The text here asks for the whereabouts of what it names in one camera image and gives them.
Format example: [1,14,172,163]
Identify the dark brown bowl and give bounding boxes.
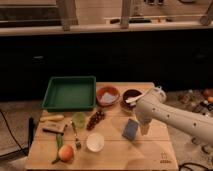
[120,89,141,112]

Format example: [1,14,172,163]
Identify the green plastic tray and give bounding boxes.
[42,76,96,112]

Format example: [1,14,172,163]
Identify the orange bowl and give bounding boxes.
[96,86,120,107]

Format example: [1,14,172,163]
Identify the yellow banana piece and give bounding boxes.
[40,115,64,122]

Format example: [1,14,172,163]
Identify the white paper cup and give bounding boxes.
[86,133,105,152]

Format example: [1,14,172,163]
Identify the black cable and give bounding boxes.
[0,109,29,159]
[178,162,213,171]

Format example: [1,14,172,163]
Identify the green lettuce leaf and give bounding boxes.
[72,112,86,128]

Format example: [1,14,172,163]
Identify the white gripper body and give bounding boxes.
[135,101,152,125]

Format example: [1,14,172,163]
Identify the bunch of dark grapes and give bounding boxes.
[87,110,105,130]

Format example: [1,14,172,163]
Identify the black cable bottom right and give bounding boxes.
[178,162,213,171]

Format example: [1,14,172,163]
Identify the green chili pepper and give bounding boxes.
[51,133,63,164]

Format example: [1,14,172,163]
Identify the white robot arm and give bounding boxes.
[135,87,213,145]

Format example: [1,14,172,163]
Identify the metal fork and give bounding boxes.
[71,121,81,150]

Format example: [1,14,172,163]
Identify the black cable left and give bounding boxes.
[0,109,29,159]

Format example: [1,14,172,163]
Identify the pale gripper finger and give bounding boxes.
[140,124,150,136]

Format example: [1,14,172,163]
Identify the blue sponge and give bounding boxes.
[122,119,138,141]

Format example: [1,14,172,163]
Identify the light blue cloth in bowl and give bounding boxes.
[100,93,117,103]

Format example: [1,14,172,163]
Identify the orange peach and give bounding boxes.
[58,145,74,162]

